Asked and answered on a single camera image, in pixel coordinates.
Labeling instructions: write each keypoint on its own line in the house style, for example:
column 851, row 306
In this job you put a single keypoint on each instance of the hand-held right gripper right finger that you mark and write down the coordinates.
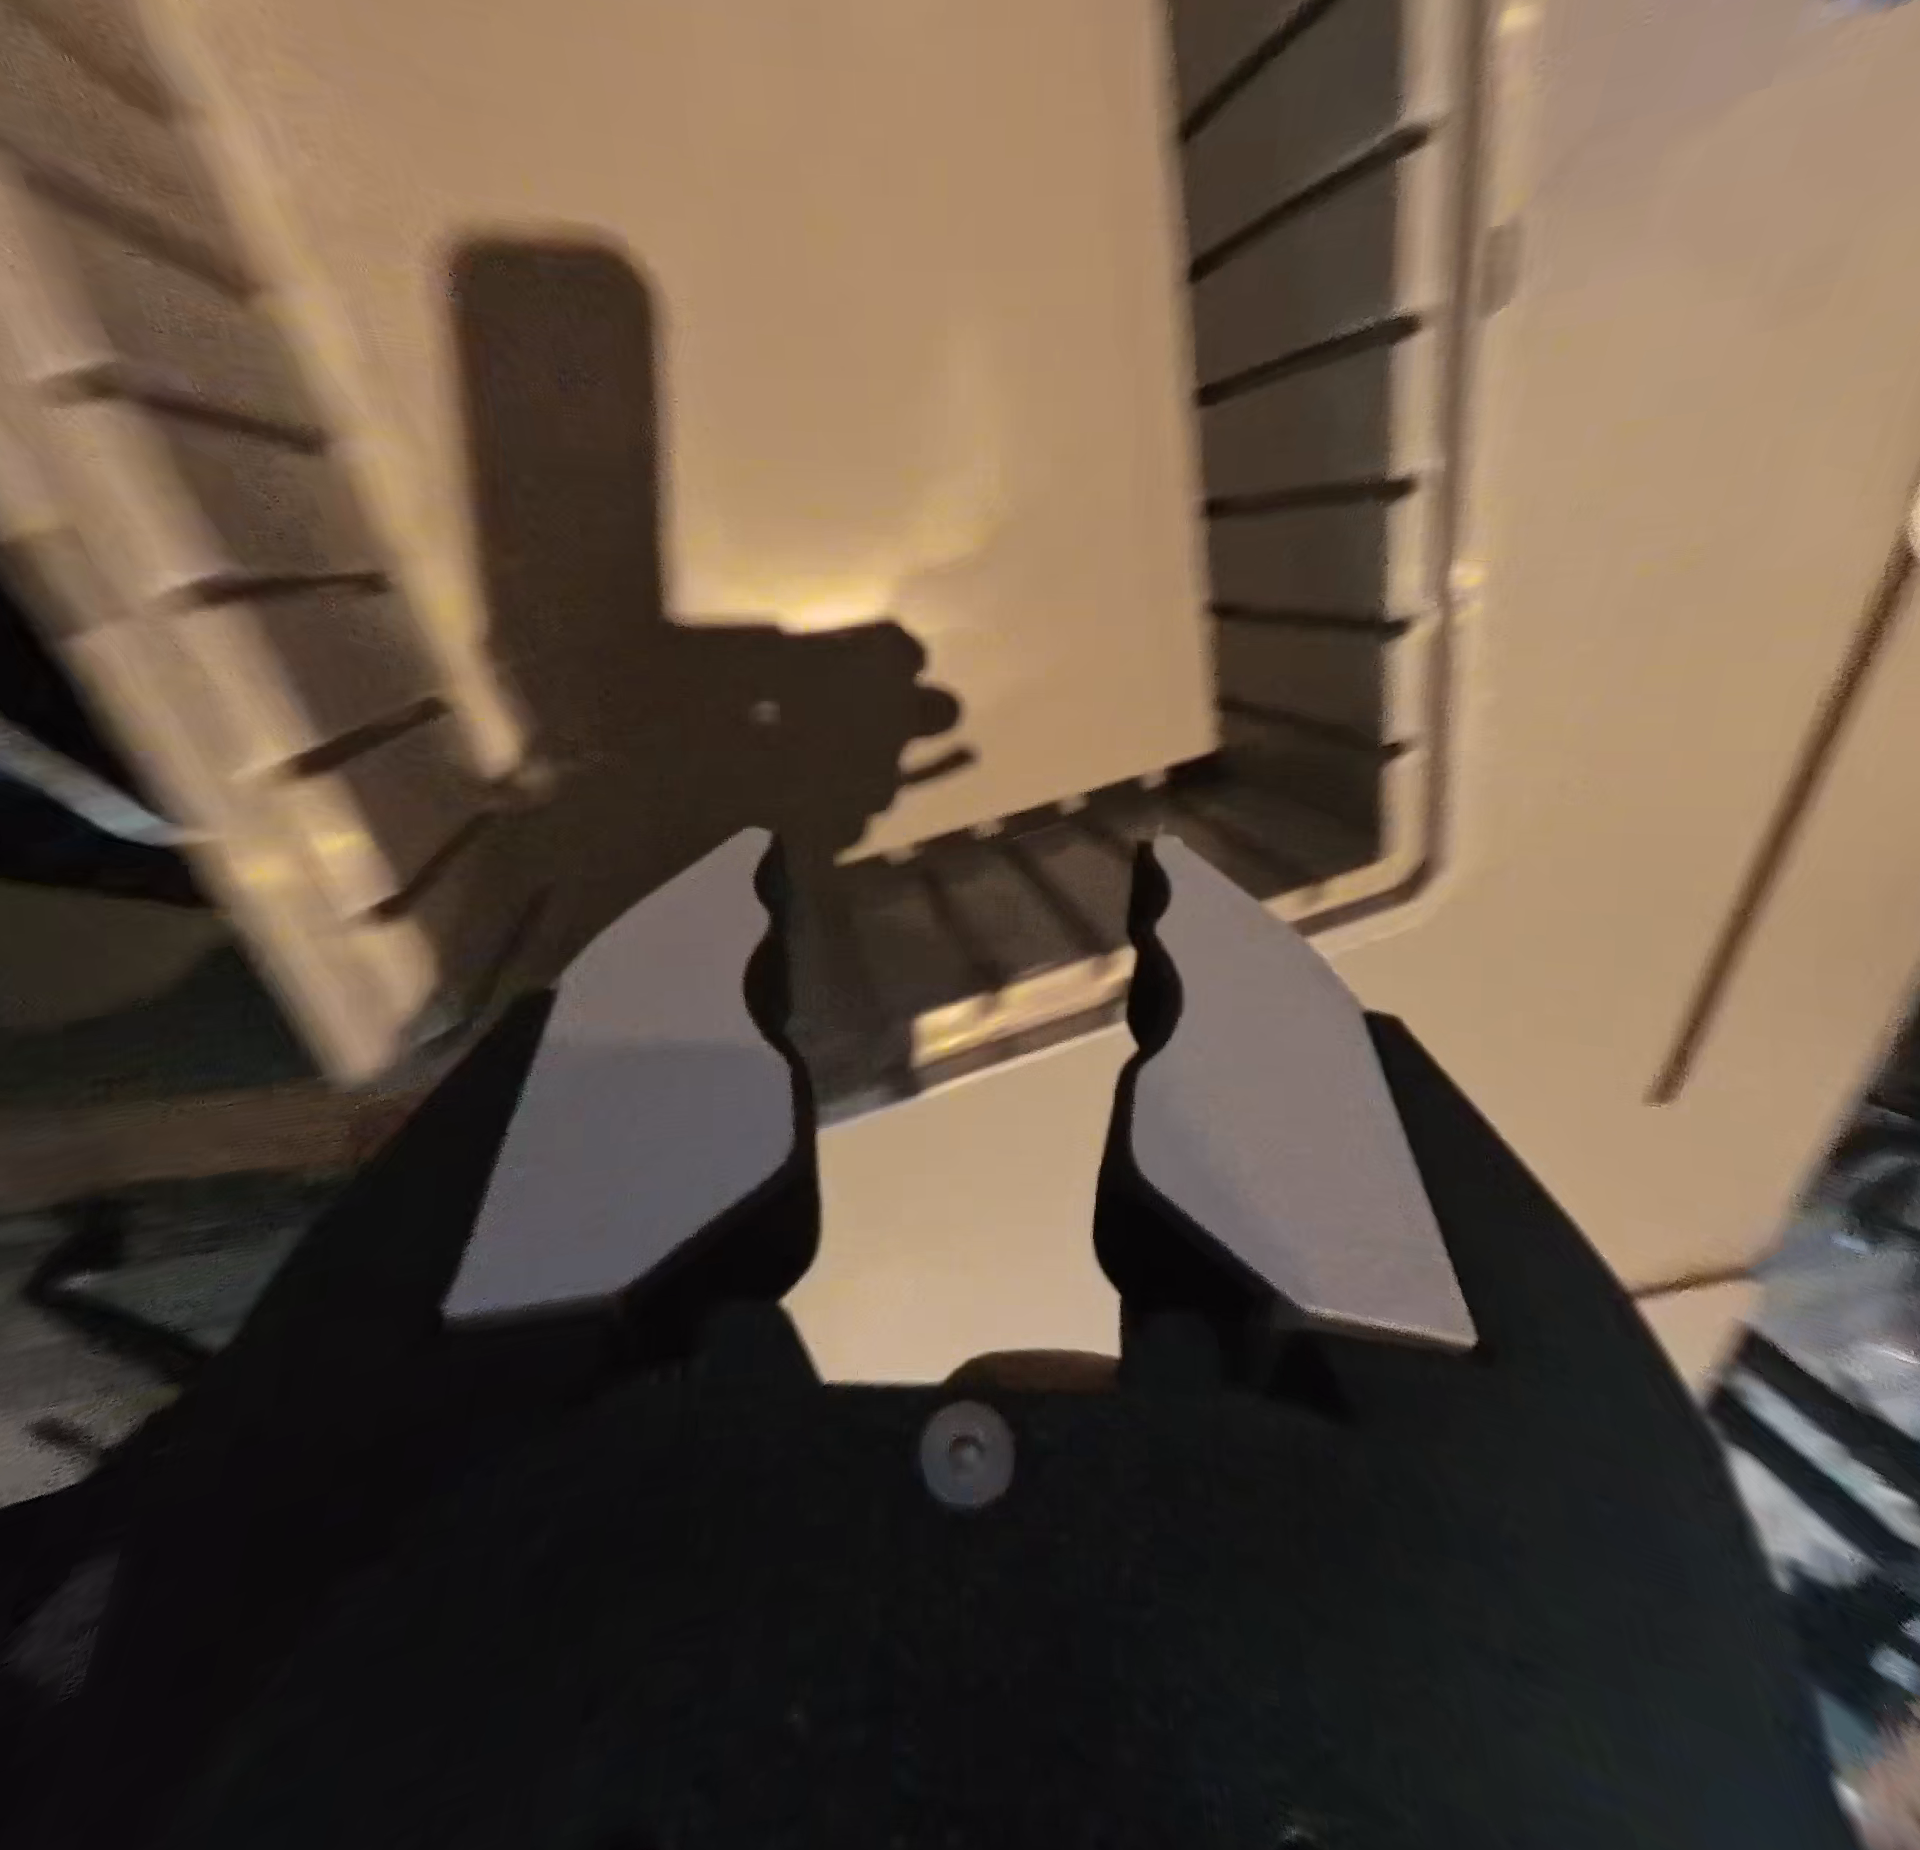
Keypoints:
column 1292, row 1130

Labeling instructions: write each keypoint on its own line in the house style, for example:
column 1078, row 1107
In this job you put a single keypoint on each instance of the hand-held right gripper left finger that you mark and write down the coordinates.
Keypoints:
column 647, row 1114

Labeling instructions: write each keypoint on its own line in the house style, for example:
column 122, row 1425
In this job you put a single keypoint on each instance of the grey plastic bin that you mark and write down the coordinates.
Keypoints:
column 902, row 379

